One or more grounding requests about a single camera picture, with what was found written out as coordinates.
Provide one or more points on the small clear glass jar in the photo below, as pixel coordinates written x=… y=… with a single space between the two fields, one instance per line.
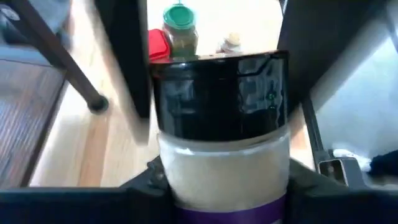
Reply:
x=231 y=43

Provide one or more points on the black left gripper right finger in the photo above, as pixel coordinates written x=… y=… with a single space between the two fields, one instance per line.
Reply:
x=326 y=31

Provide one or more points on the black aluminium table frame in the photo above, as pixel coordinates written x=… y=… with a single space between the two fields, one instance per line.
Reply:
x=311 y=133

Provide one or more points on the oregano glass jar green lid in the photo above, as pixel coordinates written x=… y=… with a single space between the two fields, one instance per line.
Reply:
x=180 y=34

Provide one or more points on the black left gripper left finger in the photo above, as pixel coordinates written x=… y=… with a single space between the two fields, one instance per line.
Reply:
x=121 y=56

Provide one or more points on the three-tier wood metal shelf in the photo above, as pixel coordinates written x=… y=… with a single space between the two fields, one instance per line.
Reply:
x=31 y=118

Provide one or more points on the red smoked paprika tin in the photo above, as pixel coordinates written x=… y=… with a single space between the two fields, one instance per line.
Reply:
x=158 y=45

